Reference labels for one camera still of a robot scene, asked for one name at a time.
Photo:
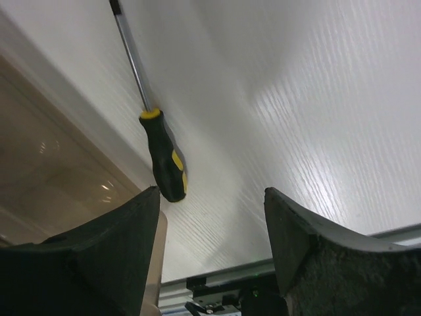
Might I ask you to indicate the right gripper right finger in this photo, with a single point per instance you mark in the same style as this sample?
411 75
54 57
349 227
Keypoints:
323 268

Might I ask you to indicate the yellow-black screwdriver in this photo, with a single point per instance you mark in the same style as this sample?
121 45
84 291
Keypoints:
167 165

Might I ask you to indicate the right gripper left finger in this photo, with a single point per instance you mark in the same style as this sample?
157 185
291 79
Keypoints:
98 268

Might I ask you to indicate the aluminium mounting rail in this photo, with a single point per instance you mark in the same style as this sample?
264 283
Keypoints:
247 289

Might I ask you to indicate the beige toolbox with smoky lid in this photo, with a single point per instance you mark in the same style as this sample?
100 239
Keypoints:
53 179

